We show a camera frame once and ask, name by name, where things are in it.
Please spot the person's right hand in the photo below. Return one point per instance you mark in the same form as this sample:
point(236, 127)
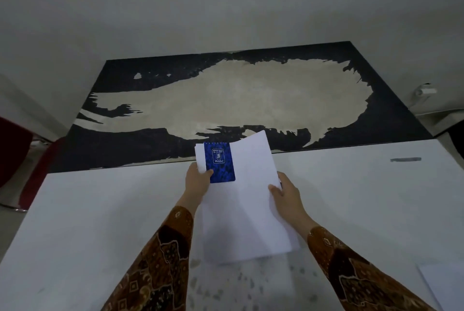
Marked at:
point(292, 200)

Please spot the person's left hand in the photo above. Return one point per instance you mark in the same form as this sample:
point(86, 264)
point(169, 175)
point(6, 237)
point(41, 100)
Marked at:
point(193, 182)

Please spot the person's right thumb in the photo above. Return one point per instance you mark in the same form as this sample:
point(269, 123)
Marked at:
point(274, 191)

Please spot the person's left thumb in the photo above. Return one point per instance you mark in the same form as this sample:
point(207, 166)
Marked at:
point(206, 174)

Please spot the blue spiral notepad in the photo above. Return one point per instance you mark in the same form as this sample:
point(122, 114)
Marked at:
point(219, 162)

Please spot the white paper sheets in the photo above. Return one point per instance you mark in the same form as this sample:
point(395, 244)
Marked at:
point(243, 205)

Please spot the person's left forearm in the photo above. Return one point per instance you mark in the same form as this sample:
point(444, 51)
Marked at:
point(154, 265)

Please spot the person's right forearm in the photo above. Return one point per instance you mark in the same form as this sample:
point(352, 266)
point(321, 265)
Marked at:
point(357, 271)

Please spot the black worn table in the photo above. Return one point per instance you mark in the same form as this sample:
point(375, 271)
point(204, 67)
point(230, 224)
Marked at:
point(232, 104)

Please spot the grey marker pen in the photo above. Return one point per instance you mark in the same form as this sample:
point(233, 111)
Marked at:
point(405, 159)

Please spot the red chair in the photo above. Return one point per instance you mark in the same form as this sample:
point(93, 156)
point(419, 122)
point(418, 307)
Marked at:
point(21, 162)

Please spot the white paper sheet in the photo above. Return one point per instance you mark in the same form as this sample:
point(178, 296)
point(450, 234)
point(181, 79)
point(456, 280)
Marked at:
point(442, 285)

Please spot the white wall socket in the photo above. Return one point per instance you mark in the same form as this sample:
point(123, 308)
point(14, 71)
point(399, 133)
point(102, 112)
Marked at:
point(425, 90)

